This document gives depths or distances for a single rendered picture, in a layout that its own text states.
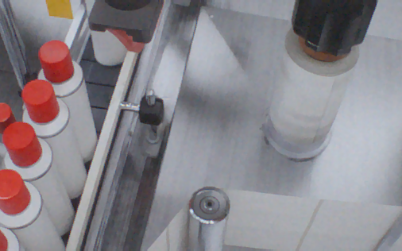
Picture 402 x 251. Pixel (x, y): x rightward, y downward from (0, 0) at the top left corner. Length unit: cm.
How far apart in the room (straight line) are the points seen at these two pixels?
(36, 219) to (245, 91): 38
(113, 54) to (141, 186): 19
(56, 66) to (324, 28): 27
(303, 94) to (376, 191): 19
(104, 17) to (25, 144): 16
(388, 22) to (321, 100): 39
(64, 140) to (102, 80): 23
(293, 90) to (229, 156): 15
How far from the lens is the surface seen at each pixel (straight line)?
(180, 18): 100
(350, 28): 60
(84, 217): 72
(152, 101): 77
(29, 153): 59
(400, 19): 107
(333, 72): 66
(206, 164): 78
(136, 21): 62
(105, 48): 84
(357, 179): 81
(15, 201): 56
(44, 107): 61
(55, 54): 64
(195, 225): 56
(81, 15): 84
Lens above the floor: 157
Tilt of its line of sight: 58 degrees down
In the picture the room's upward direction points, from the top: 2 degrees clockwise
